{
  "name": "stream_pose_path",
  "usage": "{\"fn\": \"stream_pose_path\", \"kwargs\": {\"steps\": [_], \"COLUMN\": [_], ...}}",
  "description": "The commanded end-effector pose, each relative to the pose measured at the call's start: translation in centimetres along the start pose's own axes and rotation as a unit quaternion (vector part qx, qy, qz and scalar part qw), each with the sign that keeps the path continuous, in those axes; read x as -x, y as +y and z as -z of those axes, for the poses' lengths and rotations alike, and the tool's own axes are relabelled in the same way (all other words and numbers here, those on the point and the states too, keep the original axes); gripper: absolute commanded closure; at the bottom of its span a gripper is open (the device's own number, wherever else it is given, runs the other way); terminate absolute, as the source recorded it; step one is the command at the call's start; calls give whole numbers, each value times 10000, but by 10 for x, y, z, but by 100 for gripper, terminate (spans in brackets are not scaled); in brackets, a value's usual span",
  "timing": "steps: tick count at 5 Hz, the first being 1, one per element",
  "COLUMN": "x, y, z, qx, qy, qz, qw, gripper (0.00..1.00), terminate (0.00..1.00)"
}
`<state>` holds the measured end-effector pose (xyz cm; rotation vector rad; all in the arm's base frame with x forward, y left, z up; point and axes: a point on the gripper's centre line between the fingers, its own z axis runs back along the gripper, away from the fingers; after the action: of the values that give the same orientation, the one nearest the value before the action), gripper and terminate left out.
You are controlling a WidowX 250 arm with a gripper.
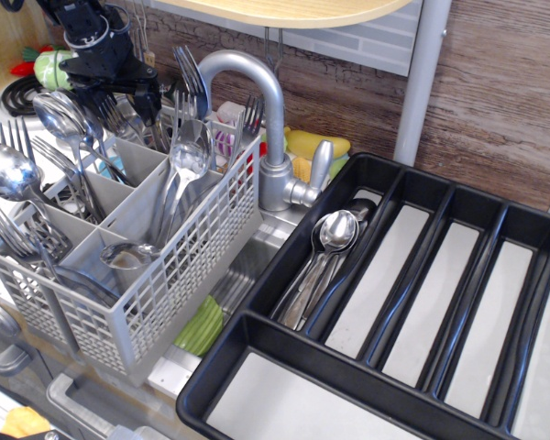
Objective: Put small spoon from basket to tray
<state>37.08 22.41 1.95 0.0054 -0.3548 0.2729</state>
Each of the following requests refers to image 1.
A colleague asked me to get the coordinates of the small silver teaspoon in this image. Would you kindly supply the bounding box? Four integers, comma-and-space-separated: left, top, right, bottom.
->
134, 113, 171, 154

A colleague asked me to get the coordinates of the red toy pepper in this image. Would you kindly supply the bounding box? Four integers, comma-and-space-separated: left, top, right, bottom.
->
10, 45, 55, 77

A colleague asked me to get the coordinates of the large spoon centre basket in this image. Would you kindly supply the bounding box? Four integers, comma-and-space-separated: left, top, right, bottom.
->
151, 141, 210, 248

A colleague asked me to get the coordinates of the fork far left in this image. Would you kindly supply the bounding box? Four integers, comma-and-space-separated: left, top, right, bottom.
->
0, 117, 36, 163

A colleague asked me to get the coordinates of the silver spoon back left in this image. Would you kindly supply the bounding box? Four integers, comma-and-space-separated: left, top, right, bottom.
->
33, 93, 105, 223

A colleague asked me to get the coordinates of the black stove burner coil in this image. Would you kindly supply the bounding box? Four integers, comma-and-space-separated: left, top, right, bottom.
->
0, 75, 47, 117

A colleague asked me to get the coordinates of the silver sink faucet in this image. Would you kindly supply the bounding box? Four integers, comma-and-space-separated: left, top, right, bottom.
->
199, 49, 334, 212

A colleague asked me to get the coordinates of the green toy vegetable in sink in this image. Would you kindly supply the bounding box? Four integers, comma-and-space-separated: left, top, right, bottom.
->
173, 295, 224, 357

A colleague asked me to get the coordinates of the fork right basket edge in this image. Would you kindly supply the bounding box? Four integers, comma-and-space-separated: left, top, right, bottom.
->
228, 95, 265, 167

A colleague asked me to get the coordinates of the tall silver fork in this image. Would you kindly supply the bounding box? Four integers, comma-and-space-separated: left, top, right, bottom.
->
172, 46, 210, 120

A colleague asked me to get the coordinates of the yellow toy fruit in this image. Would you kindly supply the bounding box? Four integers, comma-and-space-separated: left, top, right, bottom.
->
285, 129, 351, 160

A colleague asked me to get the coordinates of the grey plastic cutlery basket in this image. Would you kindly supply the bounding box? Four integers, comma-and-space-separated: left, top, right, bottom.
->
0, 103, 263, 387

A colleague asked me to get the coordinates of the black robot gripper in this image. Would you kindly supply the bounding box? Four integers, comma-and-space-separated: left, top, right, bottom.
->
38, 1, 161, 127

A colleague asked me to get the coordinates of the fork cluster front left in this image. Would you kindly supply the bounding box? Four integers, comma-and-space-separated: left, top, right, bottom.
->
0, 208, 72, 281

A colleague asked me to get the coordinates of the wooden round shelf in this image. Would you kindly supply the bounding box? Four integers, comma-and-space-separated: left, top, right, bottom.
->
153, 0, 410, 29

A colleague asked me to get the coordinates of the fork back compartment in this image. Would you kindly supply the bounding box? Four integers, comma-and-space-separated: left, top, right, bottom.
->
99, 97, 142, 143

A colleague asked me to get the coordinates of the black cutlery tray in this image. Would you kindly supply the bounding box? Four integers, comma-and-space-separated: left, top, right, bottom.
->
176, 154, 550, 439

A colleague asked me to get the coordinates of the large silver spoon left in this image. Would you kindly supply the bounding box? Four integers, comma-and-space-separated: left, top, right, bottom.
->
0, 143, 72, 261

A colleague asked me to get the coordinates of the spoon lying front basket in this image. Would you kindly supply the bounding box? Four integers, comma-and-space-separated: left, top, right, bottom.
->
100, 241, 160, 270

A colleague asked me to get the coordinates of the green toy cabbage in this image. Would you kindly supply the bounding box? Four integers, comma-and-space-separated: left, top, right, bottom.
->
34, 49, 74, 91

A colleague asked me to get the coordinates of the top spoon in tray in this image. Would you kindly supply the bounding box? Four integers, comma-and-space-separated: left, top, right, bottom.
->
278, 210, 358, 330

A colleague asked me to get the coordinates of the grey metal pole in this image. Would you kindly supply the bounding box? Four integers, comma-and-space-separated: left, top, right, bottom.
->
393, 0, 452, 166

